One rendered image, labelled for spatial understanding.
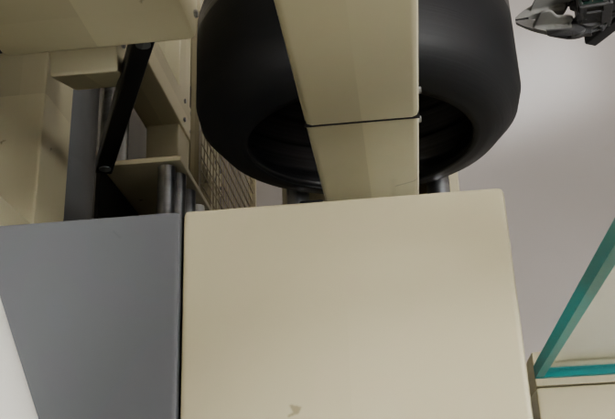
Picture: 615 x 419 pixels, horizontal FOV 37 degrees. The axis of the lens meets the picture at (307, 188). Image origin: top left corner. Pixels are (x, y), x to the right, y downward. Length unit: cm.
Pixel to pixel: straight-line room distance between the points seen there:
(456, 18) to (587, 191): 149
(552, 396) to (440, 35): 54
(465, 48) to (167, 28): 49
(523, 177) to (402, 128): 178
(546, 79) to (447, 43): 161
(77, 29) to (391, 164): 42
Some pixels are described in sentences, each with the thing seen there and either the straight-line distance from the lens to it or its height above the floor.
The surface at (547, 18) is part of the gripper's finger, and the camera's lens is 158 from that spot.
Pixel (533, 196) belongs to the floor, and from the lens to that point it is 280.
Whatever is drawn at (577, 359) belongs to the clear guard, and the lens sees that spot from 127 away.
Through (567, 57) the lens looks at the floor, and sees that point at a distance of 303.
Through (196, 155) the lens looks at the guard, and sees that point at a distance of 179.
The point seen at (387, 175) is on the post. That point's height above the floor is 150.
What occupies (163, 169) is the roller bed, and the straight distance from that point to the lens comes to 157.
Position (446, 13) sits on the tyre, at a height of 140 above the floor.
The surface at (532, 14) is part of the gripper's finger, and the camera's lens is 161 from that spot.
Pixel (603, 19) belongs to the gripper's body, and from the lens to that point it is 159.
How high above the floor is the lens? 258
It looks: 66 degrees down
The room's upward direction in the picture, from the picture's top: 16 degrees counter-clockwise
